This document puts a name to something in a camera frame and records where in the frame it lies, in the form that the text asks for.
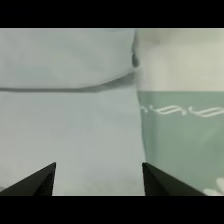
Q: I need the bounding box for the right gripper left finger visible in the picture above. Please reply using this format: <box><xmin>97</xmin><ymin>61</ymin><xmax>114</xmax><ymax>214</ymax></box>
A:
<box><xmin>0</xmin><ymin>161</ymin><xmax>57</xmax><ymax>197</ymax></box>

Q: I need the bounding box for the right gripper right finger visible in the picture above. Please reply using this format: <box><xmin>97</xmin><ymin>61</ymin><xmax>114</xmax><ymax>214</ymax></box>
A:
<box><xmin>141</xmin><ymin>162</ymin><xmax>207</xmax><ymax>197</ymax></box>

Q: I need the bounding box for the light grey shirt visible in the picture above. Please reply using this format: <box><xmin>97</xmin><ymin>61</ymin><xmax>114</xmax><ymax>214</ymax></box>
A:
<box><xmin>0</xmin><ymin>28</ymin><xmax>147</xmax><ymax>197</ymax></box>

